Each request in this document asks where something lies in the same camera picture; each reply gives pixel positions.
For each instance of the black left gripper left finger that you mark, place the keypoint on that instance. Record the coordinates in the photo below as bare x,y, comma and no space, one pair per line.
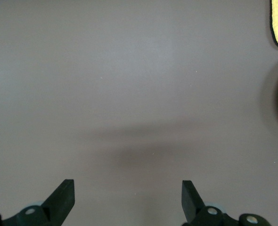
61,200

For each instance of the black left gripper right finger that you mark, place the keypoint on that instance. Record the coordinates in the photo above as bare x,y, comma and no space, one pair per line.
190,202

